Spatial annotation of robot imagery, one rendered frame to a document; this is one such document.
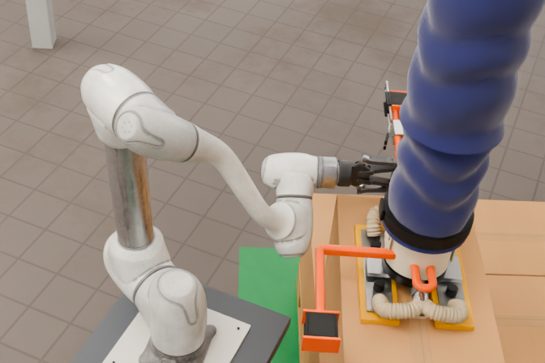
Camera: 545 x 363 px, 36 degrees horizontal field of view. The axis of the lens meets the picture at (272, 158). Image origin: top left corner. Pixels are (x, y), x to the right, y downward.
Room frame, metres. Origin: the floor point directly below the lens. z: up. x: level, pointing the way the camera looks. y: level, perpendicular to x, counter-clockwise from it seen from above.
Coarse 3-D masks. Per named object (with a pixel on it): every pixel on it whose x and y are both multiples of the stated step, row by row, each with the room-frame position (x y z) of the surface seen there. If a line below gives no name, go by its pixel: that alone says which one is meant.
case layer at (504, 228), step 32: (320, 224) 2.23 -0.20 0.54; (480, 224) 2.30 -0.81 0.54; (512, 224) 2.32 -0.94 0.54; (544, 224) 2.33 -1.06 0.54; (512, 256) 2.15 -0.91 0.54; (544, 256) 2.16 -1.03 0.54; (512, 288) 1.99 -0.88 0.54; (544, 288) 2.00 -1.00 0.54; (512, 320) 1.85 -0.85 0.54; (544, 320) 1.86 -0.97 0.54; (320, 352) 1.65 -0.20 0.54; (512, 352) 1.71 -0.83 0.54; (544, 352) 1.72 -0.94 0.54
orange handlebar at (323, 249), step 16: (320, 256) 1.44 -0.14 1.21; (352, 256) 1.47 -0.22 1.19; (368, 256) 1.47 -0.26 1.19; (384, 256) 1.47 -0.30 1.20; (320, 272) 1.39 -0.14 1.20; (416, 272) 1.41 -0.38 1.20; (432, 272) 1.42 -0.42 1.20; (320, 288) 1.33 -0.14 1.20; (416, 288) 1.37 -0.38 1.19; (432, 288) 1.37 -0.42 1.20; (320, 304) 1.29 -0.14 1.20
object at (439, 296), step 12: (456, 252) 1.61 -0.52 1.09; (444, 288) 1.47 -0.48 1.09; (456, 288) 1.45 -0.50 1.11; (432, 300) 1.43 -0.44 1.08; (444, 300) 1.43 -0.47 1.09; (468, 300) 1.44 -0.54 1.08; (468, 312) 1.40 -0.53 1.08; (444, 324) 1.36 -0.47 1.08; (456, 324) 1.36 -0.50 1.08; (468, 324) 1.36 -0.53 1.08
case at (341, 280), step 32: (352, 224) 1.70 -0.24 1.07; (480, 256) 1.62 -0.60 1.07; (352, 288) 1.46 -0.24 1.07; (480, 288) 1.50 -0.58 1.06; (352, 320) 1.36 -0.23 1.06; (416, 320) 1.38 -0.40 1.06; (480, 320) 1.39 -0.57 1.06; (352, 352) 1.26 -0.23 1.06; (384, 352) 1.27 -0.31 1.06; (416, 352) 1.28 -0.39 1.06; (448, 352) 1.28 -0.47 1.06; (480, 352) 1.29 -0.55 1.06
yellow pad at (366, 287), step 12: (360, 228) 1.67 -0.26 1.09; (360, 240) 1.63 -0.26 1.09; (372, 240) 1.63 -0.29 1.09; (360, 264) 1.54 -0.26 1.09; (360, 276) 1.49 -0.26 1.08; (372, 276) 1.49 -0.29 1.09; (360, 288) 1.45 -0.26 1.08; (372, 288) 1.45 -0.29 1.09; (384, 288) 1.45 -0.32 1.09; (396, 288) 1.46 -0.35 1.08; (360, 300) 1.41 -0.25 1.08; (396, 300) 1.42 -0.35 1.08; (360, 312) 1.38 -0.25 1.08; (372, 312) 1.38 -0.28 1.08; (384, 324) 1.35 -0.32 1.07; (396, 324) 1.35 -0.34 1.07
